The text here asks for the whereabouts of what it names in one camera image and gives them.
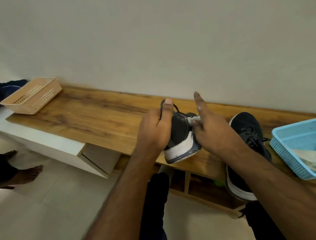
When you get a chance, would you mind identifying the person's left hand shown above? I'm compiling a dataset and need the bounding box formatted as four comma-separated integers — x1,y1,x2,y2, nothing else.
134,98,174,159

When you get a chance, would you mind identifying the person's right hand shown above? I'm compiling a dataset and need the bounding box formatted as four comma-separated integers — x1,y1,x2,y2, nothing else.
192,91,247,159

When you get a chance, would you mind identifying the white wipe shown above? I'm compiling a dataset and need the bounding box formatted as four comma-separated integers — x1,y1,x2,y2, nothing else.
187,115,202,127

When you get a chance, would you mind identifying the used wipe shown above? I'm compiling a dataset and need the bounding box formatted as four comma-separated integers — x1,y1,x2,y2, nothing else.
292,148,316,173

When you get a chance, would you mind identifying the person's left forearm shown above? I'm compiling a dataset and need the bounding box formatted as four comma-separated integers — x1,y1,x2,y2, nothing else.
84,148,161,240

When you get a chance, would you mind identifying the person's right forearm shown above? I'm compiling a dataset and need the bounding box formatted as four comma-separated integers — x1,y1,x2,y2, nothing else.
229,146,316,240

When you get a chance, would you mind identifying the person's grey sock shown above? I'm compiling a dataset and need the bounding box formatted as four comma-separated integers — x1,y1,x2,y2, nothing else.
158,165,175,178

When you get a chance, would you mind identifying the wooden table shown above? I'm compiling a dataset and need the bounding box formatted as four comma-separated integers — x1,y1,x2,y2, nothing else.
6,85,316,216

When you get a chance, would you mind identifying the blue plastic basket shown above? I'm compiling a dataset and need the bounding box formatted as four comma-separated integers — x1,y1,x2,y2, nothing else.
269,118,316,180

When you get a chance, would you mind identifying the white drawer unit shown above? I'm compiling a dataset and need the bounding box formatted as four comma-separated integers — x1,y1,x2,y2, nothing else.
0,106,121,179

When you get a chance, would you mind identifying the beige perforated basket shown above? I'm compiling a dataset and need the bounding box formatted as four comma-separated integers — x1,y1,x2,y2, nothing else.
0,77,62,115

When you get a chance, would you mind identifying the dark blue cloth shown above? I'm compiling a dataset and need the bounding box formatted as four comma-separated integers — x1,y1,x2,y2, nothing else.
0,79,28,102

